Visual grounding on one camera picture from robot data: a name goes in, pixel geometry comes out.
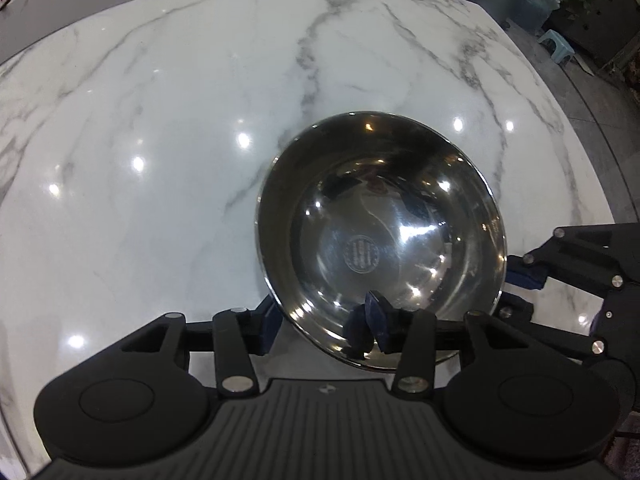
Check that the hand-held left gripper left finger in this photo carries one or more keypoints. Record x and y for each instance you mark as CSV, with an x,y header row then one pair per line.
x,y
272,320

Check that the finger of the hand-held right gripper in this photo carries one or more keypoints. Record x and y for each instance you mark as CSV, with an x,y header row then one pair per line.
x,y
522,274
516,310

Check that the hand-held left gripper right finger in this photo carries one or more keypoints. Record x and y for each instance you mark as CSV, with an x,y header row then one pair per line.
x,y
378,319

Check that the blue steel bowl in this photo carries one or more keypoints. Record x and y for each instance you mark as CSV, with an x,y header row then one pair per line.
x,y
380,200

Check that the green plastic stool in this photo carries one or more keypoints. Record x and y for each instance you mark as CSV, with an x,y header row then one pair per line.
x,y
557,46

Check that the dark cabinet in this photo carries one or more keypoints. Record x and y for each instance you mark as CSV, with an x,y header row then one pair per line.
x,y
602,17

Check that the clear water jug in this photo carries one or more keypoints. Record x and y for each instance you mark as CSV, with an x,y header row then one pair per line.
x,y
537,5

